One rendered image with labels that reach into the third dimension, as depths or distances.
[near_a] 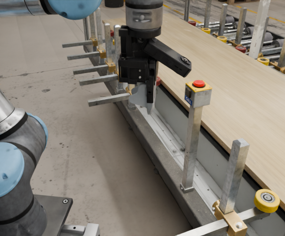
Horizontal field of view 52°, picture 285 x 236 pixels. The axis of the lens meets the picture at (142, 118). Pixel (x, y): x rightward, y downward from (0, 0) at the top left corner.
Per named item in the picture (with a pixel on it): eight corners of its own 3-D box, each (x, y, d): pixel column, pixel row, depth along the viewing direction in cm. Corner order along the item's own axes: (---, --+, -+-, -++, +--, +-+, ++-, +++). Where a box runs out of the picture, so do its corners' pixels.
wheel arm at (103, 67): (74, 76, 211) (73, 70, 209) (73, 74, 214) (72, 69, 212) (131, 67, 225) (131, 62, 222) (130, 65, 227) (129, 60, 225)
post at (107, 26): (109, 85, 230) (104, 24, 204) (108, 84, 233) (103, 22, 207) (113, 84, 232) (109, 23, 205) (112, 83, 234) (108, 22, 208)
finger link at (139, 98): (130, 112, 73) (129, 78, 68) (153, 114, 73) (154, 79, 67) (128, 119, 71) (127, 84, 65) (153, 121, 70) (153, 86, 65)
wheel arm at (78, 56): (68, 61, 230) (67, 56, 228) (67, 60, 233) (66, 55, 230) (121, 54, 243) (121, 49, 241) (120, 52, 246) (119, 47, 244)
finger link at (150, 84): (147, 95, 70) (147, 62, 65) (154, 96, 70) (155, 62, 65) (145, 106, 66) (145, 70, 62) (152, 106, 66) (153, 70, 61)
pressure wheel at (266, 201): (272, 230, 103) (280, 208, 97) (248, 223, 106) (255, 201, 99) (272, 212, 110) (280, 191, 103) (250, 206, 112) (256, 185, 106)
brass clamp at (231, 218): (231, 242, 98) (233, 232, 95) (209, 211, 109) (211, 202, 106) (246, 236, 100) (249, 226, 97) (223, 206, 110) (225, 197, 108)
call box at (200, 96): (192, 110, 104) (195, 91, 100) (183, 100, 109) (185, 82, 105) (209, 106, 106) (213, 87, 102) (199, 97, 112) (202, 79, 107)
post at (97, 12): (100, 67, 247) (95, 7, 220) (99, 65, 250) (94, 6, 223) (104, 66, 248) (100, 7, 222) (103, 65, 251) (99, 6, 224)
